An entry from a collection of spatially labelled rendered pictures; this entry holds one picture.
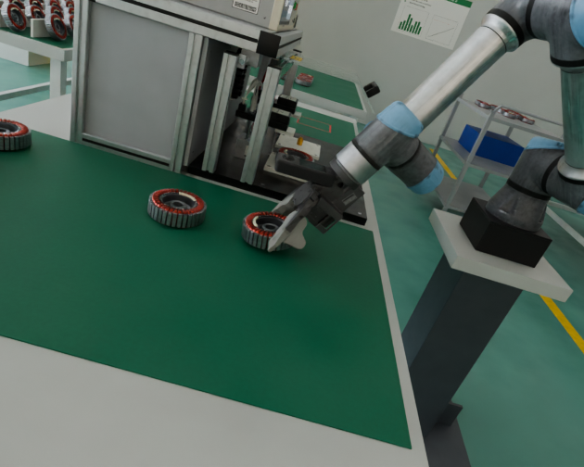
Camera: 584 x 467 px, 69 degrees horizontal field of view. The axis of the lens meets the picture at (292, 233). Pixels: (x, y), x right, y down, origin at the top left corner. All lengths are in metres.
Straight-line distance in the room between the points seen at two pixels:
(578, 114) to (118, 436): 0.97
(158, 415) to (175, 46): 0.77
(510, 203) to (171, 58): 0.93
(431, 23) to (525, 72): 1.49
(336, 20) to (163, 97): 5.54
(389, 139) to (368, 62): 5.79
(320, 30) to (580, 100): 5.65
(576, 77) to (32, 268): 0.99
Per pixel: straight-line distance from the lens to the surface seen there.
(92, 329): 0.61
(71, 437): 0.51
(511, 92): 7.03
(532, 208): 1.28
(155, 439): 0.51
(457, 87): 0.97
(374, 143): 0.77
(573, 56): 0.97
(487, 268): 1.21
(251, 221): 0.84
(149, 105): 1.08
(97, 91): 1.13
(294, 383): 0.59
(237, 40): 0.99
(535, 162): 1.25
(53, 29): 2.36
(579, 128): 1.07
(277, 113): 1.19
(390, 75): 6.59
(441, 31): 6.67
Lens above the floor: 1.17
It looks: 27 degrees down
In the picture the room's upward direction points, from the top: 18 degrees clockwise
